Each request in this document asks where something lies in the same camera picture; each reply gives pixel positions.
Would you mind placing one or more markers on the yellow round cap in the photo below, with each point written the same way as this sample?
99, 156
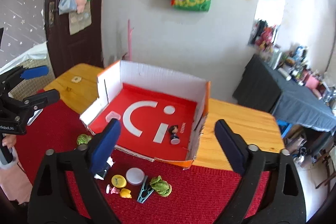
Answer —
118, 181

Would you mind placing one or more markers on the white round tin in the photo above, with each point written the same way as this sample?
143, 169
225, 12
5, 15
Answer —
135, 176

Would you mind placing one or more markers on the green yarn scrunchie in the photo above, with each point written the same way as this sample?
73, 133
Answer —
83, 139
162, 187

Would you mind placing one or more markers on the red knitted table cloth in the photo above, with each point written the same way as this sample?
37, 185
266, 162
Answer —
104, 185

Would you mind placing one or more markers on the orange cardboard box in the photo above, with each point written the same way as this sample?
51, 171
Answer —
150, 100

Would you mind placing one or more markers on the yellow small toy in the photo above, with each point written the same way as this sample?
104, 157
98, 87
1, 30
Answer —
125, 193

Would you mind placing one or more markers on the person's left hand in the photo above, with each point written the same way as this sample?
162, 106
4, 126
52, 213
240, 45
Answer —
9, 141

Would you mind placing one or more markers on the teal clothes peg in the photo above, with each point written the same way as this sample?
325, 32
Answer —
145, 191

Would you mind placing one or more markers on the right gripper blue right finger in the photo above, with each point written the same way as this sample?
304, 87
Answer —
233, 146

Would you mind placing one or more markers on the black-haired doll figurine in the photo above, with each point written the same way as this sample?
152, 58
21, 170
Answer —
173, 131

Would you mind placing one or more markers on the pink broom handle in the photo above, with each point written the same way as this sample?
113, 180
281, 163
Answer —
129, 40

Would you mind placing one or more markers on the pink plush by mirror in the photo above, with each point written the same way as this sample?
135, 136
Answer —
266, 38

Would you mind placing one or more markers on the blue-covered side table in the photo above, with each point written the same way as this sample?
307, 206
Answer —
265, 89

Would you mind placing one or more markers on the pink figurine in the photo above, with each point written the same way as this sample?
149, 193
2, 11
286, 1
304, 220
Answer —
112, 190

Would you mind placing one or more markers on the plastic bag on door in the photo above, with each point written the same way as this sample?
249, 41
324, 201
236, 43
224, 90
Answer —
66, 6

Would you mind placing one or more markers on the dark brown door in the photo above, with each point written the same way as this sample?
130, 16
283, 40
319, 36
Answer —
73, 38

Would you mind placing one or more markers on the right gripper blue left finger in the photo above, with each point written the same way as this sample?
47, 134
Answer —
102, 145

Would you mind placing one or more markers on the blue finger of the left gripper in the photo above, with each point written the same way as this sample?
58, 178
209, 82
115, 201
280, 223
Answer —
43, 99
31, 73

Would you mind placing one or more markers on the wall mirror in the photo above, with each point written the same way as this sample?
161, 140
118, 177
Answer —
269, 13

